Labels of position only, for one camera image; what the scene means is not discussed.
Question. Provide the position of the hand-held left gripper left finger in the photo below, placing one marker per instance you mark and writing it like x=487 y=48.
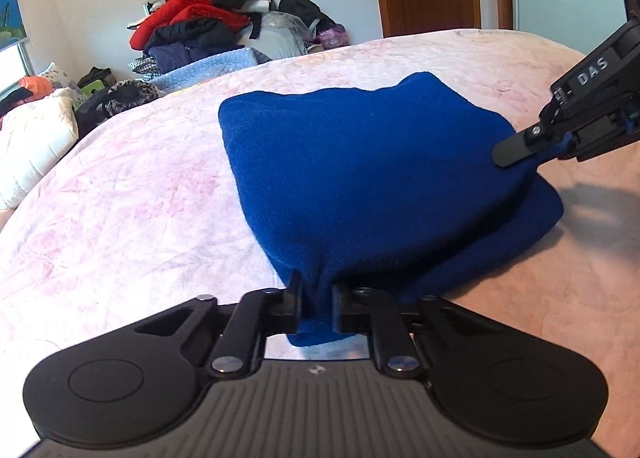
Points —
x=296 y=300

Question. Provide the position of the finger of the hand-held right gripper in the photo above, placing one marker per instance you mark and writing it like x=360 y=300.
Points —
x=610 y=136
x=515 y=148

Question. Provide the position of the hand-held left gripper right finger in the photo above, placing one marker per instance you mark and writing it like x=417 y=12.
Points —
x=342 y=308

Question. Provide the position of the blue knit sweater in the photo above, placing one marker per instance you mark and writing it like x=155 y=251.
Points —
x=375 y=163

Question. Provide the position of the pink blanket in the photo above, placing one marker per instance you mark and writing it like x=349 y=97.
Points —
x=125 y=188

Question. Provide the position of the purple bag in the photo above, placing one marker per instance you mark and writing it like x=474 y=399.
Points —
x=332 y=36

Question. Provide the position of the light blue towel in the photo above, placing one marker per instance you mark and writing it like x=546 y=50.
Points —
x=215 y=66

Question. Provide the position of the clear plastic bag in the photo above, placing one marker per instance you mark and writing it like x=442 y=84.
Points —
x=280 y=31

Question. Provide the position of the fur-trimmed dark coat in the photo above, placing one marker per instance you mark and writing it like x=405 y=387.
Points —
x=125 y=93

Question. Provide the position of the houndstooth garment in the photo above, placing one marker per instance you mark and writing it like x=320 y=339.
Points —
x=142 y=67

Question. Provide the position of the navy jacket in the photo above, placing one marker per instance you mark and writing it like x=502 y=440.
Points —
x=190 y=41

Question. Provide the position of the green object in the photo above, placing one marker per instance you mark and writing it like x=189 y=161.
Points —
x=92 y=87

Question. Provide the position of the white puffer jacket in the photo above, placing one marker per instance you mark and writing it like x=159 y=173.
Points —
x=30 y=148

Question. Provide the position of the red jacket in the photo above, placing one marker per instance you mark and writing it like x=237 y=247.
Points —
x=185 y=8

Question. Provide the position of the floral white cloth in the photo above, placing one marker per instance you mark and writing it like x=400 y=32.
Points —
x=55 y=77

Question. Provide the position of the orange garment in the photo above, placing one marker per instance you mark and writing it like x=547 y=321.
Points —
x=35 y=84

